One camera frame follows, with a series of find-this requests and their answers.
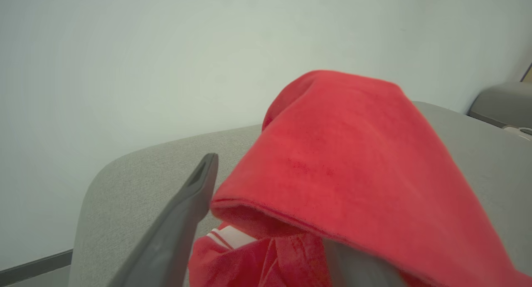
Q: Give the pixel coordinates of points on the black baseboard strip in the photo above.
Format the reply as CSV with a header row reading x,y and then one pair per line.
x,y
33,268

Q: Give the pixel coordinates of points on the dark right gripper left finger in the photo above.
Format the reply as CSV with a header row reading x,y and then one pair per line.
x,y
174,233

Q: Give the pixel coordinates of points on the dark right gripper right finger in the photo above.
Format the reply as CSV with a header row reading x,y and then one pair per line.
x,y
357,270

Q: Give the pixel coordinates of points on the grey fabric sofa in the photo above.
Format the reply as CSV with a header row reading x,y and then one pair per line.
x,y
137,183

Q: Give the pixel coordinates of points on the red clothing with white stripes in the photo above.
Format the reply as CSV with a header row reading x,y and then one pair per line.
x,y
353,154

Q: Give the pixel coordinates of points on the small white object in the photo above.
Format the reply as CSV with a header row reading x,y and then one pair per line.
x,y
517,132

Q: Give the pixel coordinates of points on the grey cushioned furniture piece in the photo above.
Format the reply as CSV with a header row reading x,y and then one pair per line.
x,y
505,102

